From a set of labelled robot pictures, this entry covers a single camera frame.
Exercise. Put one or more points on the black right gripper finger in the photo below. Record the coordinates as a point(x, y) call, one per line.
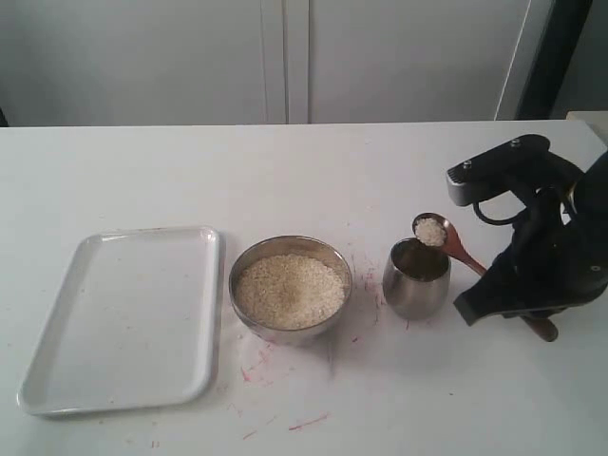
point(522, 281)

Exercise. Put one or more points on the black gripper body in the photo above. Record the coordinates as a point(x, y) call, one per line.
point(584, 274)

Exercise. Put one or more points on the brown wooden spoon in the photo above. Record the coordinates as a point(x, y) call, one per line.
point(437, 232)

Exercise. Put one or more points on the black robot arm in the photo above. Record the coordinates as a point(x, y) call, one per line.
point(589, 198)

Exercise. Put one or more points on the small steel cup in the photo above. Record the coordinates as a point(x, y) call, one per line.
point(416, 279)

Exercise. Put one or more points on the steel bowl of rice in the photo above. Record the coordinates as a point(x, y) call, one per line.
point(285, 245)

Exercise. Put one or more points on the white rice grains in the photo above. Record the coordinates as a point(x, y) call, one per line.
point(289, 292)

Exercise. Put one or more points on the dark pillar at right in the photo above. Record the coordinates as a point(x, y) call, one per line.
point(557, 45)

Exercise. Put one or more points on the white rectangular tray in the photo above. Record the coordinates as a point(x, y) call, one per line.
point(134, 325)

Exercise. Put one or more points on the white cabinet doors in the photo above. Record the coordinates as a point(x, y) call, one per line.
point(265, 62)

